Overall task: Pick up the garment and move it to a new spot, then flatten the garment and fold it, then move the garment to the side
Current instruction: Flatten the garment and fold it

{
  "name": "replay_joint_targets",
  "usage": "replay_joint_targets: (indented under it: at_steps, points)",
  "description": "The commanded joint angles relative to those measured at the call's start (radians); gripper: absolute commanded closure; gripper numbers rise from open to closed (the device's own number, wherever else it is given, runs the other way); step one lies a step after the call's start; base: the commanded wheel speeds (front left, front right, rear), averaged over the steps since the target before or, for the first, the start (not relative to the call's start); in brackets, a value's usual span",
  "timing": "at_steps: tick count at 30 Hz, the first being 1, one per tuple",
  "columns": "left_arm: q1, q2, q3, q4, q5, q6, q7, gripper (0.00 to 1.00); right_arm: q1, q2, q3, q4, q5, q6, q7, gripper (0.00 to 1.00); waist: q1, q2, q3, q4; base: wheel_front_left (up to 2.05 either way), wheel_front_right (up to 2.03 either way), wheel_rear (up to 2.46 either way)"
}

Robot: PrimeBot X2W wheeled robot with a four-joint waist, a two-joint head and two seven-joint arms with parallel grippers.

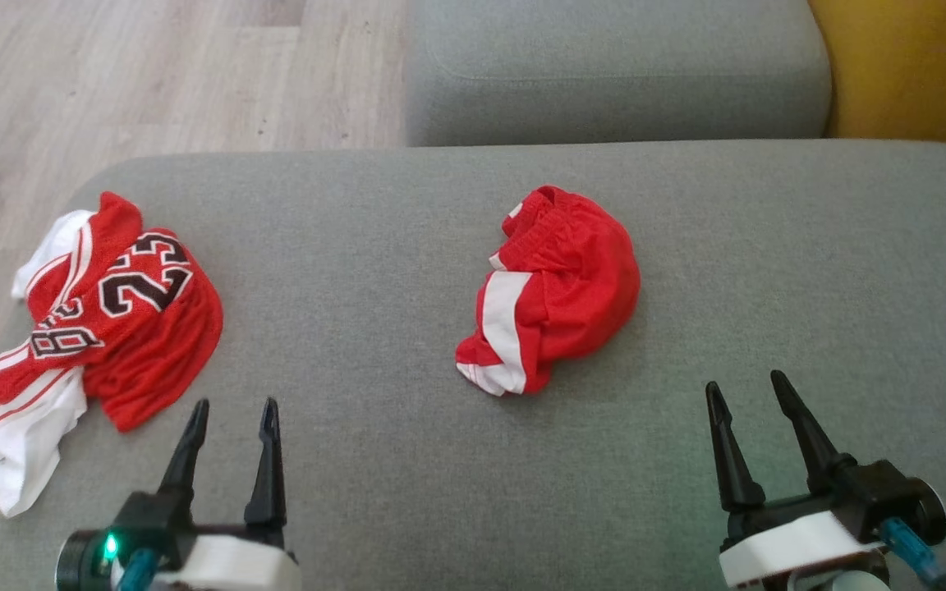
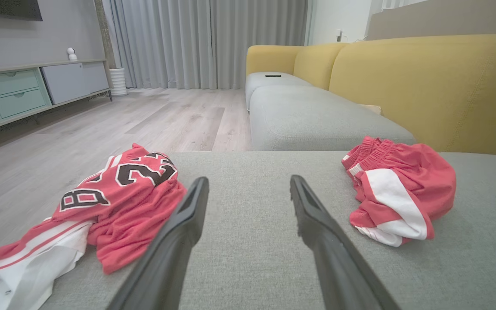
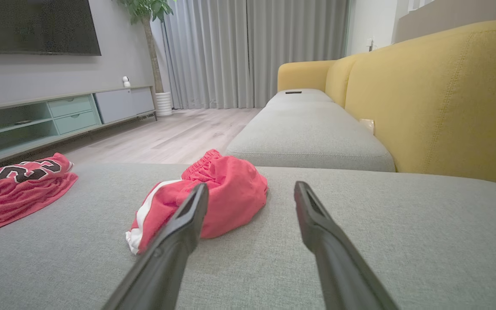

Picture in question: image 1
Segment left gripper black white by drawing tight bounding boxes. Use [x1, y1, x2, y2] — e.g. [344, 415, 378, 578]
[54, 398, 303, 591]

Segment red basketball jersey number 23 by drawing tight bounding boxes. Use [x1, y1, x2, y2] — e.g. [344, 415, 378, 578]
[0, 191, 225, 519]

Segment yellow cushion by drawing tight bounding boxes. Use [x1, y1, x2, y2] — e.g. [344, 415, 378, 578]
[808, 0, 946, 150]

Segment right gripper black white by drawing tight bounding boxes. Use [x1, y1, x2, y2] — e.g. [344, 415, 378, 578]
[705, 369, 946, 591]

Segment teal cable plug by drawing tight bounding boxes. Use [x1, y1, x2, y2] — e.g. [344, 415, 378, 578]
[879, 517, 946, 591]
[116, 548, 160, 591]

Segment grey fabric sofa seat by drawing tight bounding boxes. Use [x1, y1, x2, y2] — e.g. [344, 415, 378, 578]
[0, 138, 946, 591]

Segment red shorts with white stripes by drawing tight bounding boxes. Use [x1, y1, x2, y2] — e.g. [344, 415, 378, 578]
[455, 186, 641, 396]

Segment grey fabric sofa cushion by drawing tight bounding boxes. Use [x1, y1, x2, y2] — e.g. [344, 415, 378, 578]
[403, 0, 833, 149]

